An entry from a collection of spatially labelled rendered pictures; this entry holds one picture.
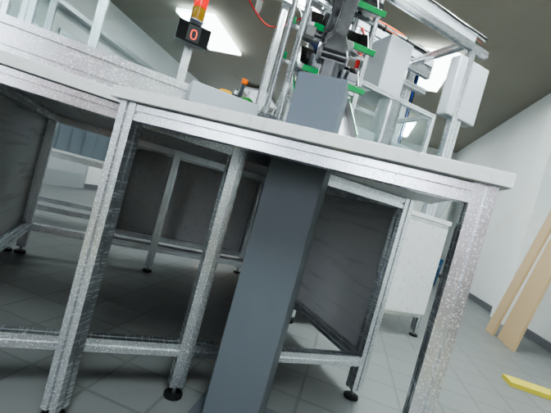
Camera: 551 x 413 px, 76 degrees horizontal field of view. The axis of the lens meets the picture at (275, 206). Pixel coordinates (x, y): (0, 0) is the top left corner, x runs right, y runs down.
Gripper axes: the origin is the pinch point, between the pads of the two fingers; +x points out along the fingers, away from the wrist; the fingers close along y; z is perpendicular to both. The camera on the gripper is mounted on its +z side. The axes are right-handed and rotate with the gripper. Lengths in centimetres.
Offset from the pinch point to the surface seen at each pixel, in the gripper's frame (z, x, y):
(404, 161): -62, -48, -19
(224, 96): -42, -15, 25
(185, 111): -61, -33, 28
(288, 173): -60, -18, 0
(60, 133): -17, 161, 158
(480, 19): 241, 146, -153
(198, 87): -44, -17, 32
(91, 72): -52, -17, 60
